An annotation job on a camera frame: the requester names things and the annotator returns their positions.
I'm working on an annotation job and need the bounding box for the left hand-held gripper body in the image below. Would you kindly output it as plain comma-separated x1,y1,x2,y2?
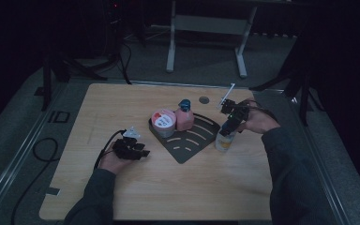
112,126,141,160

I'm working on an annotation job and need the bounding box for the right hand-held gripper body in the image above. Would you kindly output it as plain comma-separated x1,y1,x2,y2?
217,82,251,130

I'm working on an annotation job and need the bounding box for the clear bottle with blue cap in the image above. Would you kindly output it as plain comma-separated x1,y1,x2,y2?
215,125,237,154

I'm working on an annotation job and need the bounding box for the round pink cream tub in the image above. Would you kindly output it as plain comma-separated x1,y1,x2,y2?
150,108,177,139

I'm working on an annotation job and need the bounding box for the black slotted corner rack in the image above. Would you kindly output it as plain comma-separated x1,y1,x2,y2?
148,112,222,165

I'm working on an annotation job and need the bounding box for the pink pump soap bottle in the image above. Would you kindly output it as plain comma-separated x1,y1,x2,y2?
174,98,196,132

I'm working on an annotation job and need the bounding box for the person's left hand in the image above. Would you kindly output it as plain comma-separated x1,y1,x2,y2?
98,146,134,175

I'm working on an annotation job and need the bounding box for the person's right hand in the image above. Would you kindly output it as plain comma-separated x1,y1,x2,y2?
237,99,280,135

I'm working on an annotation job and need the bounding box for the black metal stand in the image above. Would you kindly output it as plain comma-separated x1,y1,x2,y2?
248,40,326,126
34,46,109,112

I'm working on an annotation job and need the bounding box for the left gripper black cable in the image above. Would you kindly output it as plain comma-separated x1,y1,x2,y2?
94,129,128,170

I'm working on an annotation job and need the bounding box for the black floor cable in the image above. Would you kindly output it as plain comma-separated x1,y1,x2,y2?
10,137,60,225

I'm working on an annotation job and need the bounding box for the white desk frame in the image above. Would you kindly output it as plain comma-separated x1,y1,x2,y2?
165,0,259,79

